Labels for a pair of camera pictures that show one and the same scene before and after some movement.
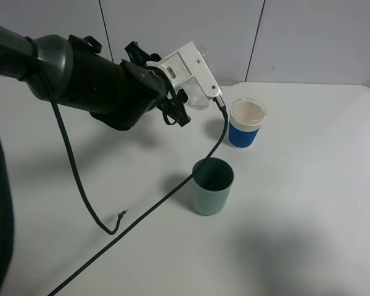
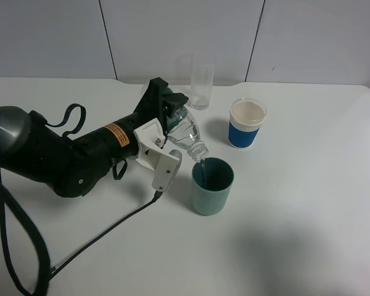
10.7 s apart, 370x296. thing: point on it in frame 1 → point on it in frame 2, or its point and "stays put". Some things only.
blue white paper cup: (245, 118) stays put
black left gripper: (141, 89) → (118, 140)
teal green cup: (211, 184) stays put
